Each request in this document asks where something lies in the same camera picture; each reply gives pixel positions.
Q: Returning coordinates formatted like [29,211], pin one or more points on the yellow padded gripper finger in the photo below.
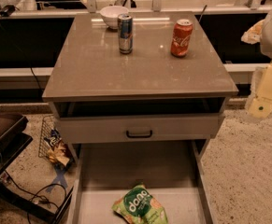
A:
[259,102]

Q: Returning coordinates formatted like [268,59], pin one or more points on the green rice chip bag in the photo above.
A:
[138,206]

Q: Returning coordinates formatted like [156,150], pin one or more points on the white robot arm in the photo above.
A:
[261,32]

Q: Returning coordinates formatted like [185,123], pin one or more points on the open grey middle drawer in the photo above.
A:
[169,171]

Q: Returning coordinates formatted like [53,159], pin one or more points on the grey drawer cabinet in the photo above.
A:
[93,79]

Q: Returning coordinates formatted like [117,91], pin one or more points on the grey top drawer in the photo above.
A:
[164,127]

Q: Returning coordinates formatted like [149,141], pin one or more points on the red cola can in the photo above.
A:
[181,37]

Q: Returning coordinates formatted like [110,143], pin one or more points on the blue silver energy drink can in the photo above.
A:
[125,33]

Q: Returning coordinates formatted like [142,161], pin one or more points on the white ceramic bowl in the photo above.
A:
[110,15]

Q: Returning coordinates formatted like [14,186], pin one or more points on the snack bags in basket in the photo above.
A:
[57,151]

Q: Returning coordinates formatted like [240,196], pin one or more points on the black drawer handle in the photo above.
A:
[139,135]

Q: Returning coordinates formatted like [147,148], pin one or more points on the wire mesh basket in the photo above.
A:
[47,126]

